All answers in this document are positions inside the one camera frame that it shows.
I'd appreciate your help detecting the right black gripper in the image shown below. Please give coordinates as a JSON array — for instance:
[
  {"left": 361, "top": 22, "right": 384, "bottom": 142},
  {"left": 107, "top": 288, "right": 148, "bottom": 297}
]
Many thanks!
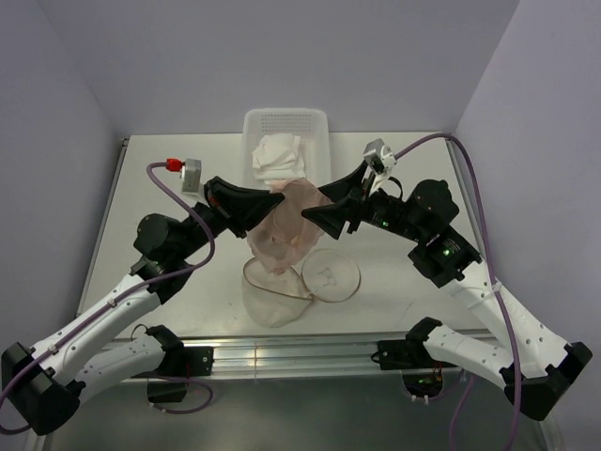
[{"left": 300, "top": 159, "right": 426, "bottom": 242}]

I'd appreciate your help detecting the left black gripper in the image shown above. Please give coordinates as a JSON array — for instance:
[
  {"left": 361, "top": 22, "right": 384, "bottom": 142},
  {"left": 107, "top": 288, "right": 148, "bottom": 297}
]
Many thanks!
[{"left": 174, "top": 176, "right": 284, "bottom": 260}]

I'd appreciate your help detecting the pink bra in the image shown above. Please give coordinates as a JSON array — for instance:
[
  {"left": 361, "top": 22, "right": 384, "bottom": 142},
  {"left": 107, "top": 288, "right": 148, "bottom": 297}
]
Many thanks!
[{"left": 247, "top": 179, "right": 332, "bottom": 274}]

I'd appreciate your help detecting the white bra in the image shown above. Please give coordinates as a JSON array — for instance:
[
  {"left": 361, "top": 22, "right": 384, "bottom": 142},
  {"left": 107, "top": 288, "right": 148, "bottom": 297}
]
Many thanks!
[{"left": 252, "top": 133, "right": 305, "bottom": 183}]

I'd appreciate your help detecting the mesh laundry bag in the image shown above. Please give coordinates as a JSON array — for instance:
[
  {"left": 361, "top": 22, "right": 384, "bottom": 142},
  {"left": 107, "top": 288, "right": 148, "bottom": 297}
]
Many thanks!
[{"left": 241, "top": 249, "right": 362, "bottom": 329}]

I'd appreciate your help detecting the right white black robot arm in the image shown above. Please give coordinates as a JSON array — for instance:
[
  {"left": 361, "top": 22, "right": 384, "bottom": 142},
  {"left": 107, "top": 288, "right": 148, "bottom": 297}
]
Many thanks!
[{"left": 301, "top": 163, "right": 593, "bottom": 421}]

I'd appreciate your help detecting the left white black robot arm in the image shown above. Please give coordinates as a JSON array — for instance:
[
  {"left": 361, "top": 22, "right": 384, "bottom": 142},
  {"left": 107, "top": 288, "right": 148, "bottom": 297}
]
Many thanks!
[{"left": 1, "top": 177, "right": 285, "bottom": 436}]

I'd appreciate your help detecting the white plastic basket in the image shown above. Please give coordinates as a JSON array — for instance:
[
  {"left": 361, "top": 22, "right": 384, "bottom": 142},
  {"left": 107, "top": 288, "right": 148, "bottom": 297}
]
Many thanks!
[{"left": 240, "top": 108, "right": 331, "bottom": 189}]

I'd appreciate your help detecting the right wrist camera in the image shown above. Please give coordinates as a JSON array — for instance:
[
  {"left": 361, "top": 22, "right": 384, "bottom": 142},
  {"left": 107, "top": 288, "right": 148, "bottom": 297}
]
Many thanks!
[{"left": 362, "top": 138, "right": 397, "bottom": 180}]

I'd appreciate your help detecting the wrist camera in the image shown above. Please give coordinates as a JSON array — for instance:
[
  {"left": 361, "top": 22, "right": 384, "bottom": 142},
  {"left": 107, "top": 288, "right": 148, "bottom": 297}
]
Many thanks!
[
  {"left": 362, "top": 138, "right": 397, "bottom": 180},
  {"left": 165, "top": 158, "right": 203, "bottom": 197}
]

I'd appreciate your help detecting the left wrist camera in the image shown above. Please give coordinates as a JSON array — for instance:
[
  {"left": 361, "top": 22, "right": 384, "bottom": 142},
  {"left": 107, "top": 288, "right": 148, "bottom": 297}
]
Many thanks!
[{"left": 165, "top": 158, "right": 203, "bottom": 197}]

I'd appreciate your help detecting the aluminium mounting rail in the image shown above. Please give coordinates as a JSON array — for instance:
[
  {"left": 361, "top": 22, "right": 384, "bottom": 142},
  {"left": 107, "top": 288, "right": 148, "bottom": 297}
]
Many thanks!
[{"left": 44, "top": 331, "right": 534, "bottom": 382}]

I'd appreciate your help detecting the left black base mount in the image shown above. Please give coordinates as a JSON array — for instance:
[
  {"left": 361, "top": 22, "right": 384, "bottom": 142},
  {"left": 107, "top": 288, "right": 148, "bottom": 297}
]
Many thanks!
[{"left": 145, "top": 347, "right": 214, "bottom": 415}]

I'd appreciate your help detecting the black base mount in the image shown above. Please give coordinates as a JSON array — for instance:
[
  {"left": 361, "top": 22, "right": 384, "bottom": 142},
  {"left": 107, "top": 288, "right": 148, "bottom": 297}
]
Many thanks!
[
  {"left": 145, "top": 347, "right": 214, "bottom": 415},
  {"left": 370, "top": 339, "right": 443, "bottom": 399}
]

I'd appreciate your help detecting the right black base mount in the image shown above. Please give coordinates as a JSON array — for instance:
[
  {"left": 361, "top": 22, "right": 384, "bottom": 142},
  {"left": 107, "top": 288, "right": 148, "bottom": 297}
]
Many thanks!
[{"left": 370, "top": 339, "right": 443, "bottom": 399}]

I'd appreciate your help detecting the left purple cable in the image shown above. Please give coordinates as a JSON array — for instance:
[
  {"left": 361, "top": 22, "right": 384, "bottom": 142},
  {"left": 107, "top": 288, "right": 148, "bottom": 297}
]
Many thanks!
[{"left": 0, "top": 162, "right": 217, "bottom": 433}]

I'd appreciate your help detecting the purple cable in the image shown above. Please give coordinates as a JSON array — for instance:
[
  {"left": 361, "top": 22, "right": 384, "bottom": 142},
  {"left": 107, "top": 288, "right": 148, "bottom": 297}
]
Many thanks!
[
  {"left": 0, "top": 162, "right": 217, "bottom": 433},
  {"left": 396, "top": 133, "right": 525, "bottom": 451}
]

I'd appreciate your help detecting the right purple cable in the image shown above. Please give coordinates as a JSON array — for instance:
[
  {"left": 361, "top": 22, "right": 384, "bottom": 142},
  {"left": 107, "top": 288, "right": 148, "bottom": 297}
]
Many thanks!
[{"left": 396, "top": 133, "right": 525, "bottom": 451}]

